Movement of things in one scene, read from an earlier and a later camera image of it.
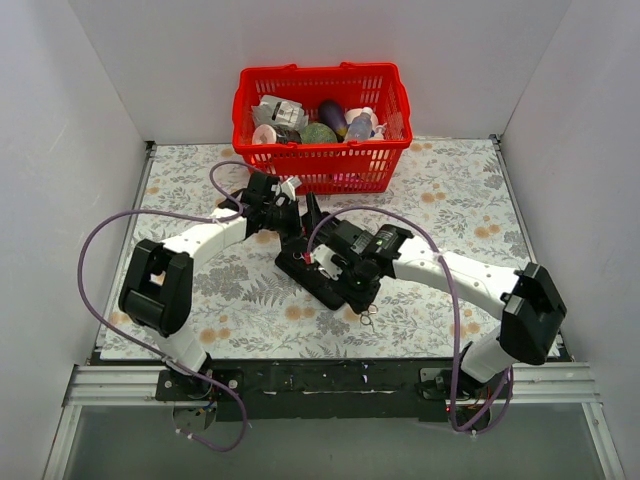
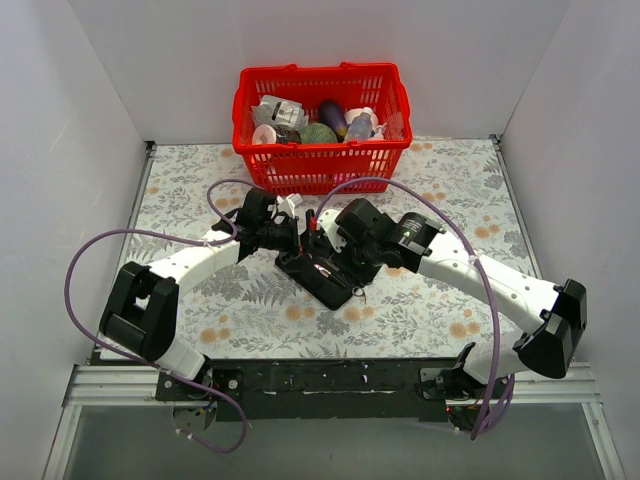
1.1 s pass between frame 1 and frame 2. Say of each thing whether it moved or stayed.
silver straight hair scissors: moved
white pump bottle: stayed
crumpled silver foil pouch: stayed
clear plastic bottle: stayed
